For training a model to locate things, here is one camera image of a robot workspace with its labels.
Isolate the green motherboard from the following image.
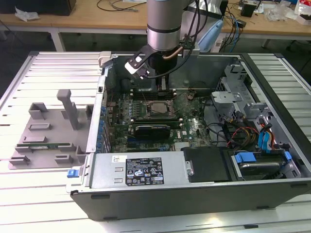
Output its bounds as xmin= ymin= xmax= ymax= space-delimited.
xmin=104 ymin=91 xmax=214 ymax=154

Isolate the wooden desk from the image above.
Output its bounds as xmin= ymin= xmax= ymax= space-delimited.
xmin=0 ymin=0 xmax=311 ymax=53

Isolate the silver metal drive cage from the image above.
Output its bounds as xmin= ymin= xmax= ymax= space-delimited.
xmin=210 ymin=62 xmax=273 ymax=124

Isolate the black plastic shroud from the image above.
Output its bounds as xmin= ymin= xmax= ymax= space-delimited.
xmin=182 ymin=147 xmax=231 ymax=183

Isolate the black graphics card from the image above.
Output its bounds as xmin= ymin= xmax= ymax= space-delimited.
xmin=134 ymin=124 xmax=171 ymax=141

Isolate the metal socket cover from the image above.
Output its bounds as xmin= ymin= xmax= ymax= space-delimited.
xmin=173 ymin=94 xmax=190 ymax=114

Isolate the crumpled white paper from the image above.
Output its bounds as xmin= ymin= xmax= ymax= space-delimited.
xmin=14 ymin=6 xmax=40 ymax=22

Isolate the clear plastic wrapping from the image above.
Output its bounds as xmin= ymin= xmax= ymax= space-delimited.
xmin=266 ymin=4 xmax=294 ymax=22

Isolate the white bag red print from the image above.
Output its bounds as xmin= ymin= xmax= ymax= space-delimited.
xmin=293 ymin=0 xmax=311 ymax=25

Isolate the silver power supply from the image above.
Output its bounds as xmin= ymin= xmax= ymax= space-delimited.
xmin=89 ymin=152 xmax=190 ymax=190

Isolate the small silver heatsink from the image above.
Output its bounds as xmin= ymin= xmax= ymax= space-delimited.
xmin=174 ymin=142 xmax=192 ymax=151

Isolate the hard disk in blue carrier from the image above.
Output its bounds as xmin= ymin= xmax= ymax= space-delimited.
xmin=232 ymin=150 xmax=296 ymax=182

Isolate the large black device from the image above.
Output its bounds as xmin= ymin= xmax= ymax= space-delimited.
xmin=0 ymin=0 xmax=77 ymax=17

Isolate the small black box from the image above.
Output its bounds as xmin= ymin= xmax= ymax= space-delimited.
xmin=240 ymin=2 xmax=256 ymax=18

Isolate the blue flat wire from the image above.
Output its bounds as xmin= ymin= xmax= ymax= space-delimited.
xmin=263 ymin=122 xmax=275 ymax=153
xmin=258 ymin=132 xmax=267 ymax=153

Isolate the CPU socket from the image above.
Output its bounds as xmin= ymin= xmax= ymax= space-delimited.
xmin=145 ymin=100 xmax=174 ymax=119

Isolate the red yellow wire bundle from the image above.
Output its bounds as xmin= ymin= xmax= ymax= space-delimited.
xmin=229 ymin=127 xmax=260 ymax=146

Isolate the green RAM stick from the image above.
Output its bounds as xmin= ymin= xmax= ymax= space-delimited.
xmin=28 ymin=143 xmax=73 ymax=149

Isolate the grey parts rack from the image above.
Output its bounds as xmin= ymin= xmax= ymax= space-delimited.
xmin=8 ymin=89 xmax=95 ymax=171

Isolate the tall black box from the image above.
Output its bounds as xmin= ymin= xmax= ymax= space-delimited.
xmin=220 ymin=0 xmax=229 ymax=20

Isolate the silver CPU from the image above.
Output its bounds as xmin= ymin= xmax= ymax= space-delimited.
xmin=148 ymin=101 xmax=171 ymax=115

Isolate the black open PC case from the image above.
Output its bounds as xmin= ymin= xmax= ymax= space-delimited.
xmin=65 ymin=51 xmax=311 ymax=221

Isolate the grey case latch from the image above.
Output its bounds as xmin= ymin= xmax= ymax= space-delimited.
xmin=98 ymin=50 xmax=114 ymax=70

